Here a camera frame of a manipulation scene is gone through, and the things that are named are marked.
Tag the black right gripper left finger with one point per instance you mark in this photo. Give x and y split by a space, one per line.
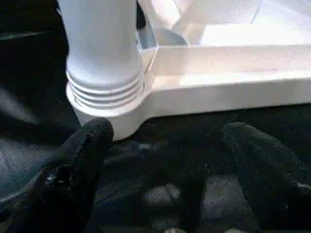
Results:
68 182

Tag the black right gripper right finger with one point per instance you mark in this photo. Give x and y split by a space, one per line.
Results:
267 174

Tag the white plastic table leg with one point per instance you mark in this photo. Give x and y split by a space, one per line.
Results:
97 48

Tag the black plastic mat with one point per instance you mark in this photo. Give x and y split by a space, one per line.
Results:
24 97

